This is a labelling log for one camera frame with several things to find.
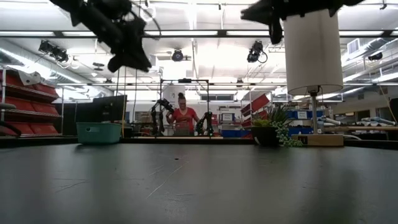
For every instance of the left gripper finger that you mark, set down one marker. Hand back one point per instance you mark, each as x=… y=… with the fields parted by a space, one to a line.
x=141 y=60
x=119 y=63

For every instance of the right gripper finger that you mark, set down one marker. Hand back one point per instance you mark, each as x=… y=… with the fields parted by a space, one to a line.
x=258 y=12

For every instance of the black background robot arm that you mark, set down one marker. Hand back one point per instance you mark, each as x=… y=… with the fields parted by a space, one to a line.
x=206 y=123
x=161 y=115

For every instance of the white background banner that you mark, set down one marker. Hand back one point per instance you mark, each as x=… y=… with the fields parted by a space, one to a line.
x=171 y=93

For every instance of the black background monitor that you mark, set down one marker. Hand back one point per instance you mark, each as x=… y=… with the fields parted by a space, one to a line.
x=112 y=107

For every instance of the white shade table lamp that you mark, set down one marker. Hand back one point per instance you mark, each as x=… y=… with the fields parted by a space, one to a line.
x=312 y=49

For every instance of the black ceiling spotlight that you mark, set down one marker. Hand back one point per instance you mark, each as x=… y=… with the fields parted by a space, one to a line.
x=54 y=51

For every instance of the person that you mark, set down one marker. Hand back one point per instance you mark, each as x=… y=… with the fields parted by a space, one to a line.
x=184 y=118

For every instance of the teal plastic bin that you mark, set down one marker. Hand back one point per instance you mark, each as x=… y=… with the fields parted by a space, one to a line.
x=99 y=133

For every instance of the red bin shelving rack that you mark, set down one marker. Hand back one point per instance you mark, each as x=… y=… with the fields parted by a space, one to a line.
x=43 y=108

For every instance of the tilted red bin rack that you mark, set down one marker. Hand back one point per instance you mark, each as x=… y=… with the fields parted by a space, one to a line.
x=256 y=104

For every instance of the blue background shelf bins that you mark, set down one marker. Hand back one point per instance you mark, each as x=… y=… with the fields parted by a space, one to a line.
x=295 y=114

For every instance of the blue storage bin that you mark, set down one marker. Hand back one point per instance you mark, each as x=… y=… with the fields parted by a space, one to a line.
x=234 y=133

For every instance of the potted artificial succulent plant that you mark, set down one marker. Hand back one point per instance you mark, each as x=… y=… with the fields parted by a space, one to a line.
x=264 y=135

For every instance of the background wooden worktable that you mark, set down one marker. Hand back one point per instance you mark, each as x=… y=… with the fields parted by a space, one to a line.
x=373 y=127

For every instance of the black round ceiling camera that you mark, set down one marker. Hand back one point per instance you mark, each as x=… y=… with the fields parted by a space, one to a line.
x=177 y=56

